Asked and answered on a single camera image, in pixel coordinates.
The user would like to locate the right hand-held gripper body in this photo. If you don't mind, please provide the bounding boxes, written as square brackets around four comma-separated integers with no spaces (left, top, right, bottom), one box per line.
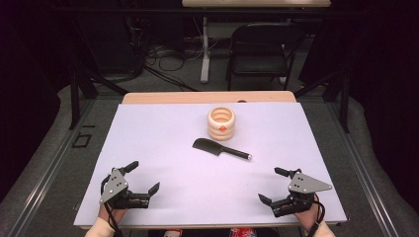
[269,168,334,218]

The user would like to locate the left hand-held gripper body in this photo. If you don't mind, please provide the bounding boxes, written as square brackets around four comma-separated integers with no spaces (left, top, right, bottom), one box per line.
[98,167,151,210]

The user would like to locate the black knife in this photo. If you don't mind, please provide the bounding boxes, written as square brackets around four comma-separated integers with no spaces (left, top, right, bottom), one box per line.
[192,137,253,162]

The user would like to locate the cream ringed cup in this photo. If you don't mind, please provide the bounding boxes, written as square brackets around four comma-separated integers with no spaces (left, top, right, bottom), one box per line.
[207,106,237,142]

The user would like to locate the person's left hand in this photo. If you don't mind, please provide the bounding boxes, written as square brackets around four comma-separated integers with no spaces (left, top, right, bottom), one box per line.
[97,200,128,229]

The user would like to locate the person's right hand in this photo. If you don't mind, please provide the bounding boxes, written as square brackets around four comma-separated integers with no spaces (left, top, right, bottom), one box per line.
[293,197,325,233]

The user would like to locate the white table mat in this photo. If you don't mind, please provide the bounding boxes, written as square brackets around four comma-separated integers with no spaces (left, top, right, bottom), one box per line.
[72,101,349,228]

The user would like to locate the black metal stand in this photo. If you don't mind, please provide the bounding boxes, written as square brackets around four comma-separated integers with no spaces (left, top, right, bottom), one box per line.
[66,13,130,131]
[293,62,352,134]

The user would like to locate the wooden table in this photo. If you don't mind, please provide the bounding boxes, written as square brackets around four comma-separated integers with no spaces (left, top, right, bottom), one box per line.
[79,91,342,231]

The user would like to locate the black folding chair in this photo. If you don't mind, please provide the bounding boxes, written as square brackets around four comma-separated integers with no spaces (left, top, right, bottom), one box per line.
[224,22,306,92]

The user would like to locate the white-legged desk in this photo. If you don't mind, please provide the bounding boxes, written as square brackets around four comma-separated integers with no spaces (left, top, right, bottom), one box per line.
[181,0,332,85]

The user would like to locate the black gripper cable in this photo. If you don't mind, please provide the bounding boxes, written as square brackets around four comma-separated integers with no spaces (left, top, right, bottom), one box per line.
[99,175,125,237]
[305,193,328,237]

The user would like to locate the metal floor rail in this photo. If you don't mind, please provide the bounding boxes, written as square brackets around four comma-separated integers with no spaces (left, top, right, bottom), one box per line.
[325,100,401,237]
[8,98,98,237]

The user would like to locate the black floor cables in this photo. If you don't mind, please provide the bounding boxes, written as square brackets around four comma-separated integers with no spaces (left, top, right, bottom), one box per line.
[143,40,206,93]

